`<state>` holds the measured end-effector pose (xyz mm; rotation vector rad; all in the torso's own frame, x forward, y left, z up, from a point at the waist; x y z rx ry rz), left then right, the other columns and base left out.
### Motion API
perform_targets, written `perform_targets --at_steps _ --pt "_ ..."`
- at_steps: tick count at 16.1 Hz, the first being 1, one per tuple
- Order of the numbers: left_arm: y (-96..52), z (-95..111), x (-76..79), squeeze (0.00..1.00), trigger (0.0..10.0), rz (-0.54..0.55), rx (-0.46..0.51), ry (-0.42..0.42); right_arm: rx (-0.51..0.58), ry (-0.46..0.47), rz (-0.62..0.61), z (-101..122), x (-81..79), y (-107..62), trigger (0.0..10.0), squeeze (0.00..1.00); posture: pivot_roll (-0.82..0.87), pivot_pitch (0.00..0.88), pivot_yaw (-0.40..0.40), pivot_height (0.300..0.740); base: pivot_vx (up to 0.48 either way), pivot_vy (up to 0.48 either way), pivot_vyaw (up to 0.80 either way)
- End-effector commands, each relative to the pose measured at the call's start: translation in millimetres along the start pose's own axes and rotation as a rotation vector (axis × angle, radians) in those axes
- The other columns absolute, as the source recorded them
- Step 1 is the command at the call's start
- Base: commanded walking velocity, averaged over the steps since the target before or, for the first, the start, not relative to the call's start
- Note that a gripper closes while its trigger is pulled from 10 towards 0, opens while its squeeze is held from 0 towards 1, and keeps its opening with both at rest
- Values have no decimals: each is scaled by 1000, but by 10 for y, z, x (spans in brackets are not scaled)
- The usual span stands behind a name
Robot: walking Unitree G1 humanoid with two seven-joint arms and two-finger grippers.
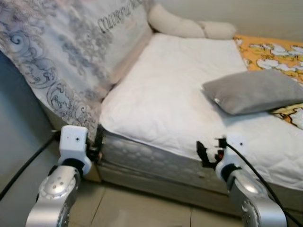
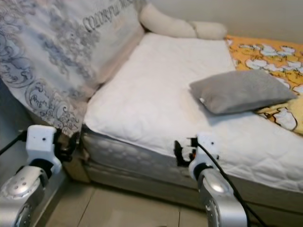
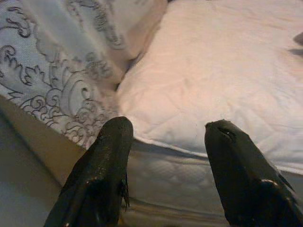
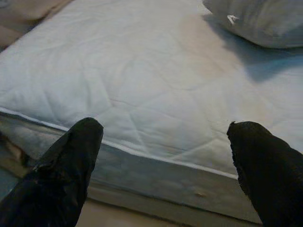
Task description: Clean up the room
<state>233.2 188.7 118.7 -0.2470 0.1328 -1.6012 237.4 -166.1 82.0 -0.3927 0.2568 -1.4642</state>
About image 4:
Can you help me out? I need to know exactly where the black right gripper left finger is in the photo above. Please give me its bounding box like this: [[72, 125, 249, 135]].
[[0, 117, 104, 227]]

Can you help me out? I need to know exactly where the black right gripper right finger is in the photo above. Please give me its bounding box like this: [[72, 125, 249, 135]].
[[226, 121, 303, 227]]

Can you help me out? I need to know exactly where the white quilted mattress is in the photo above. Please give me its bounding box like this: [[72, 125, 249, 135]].
[[0, 0, 303, 204]]

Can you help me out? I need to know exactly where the grey pillow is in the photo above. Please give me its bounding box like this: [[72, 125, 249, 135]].
[[202, 0, 303, 49]]

